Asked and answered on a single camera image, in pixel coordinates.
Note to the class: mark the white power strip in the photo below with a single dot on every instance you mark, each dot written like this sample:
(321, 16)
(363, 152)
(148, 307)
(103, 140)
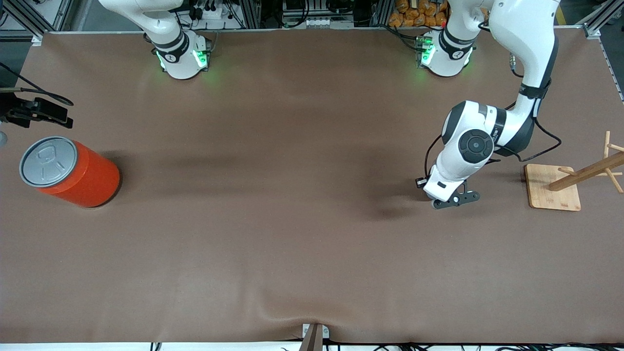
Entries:
(319, 22)

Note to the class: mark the brown table mat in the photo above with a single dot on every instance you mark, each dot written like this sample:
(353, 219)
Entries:
(312, 219)

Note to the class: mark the wooden cup rack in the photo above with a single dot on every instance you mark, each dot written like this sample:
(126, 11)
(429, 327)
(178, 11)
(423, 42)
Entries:
(551, 192)

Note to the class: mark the aluminium frame post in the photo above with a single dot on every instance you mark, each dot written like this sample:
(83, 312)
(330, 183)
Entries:
(29, 19)
(597, 24)

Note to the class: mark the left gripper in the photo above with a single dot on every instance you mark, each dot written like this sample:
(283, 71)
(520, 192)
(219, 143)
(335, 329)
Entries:
(419, 185)

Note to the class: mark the pile of orange packets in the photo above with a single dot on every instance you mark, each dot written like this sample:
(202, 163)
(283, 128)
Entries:
(419, 14)

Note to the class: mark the orange can with silver lid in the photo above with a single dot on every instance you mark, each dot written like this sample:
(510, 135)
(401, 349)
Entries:
(73, 170)

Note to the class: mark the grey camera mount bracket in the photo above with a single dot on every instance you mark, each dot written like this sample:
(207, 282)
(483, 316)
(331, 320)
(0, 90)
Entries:
(314, 336)

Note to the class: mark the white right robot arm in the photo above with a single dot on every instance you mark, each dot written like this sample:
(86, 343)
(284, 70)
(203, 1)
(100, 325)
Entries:
(175, 46)

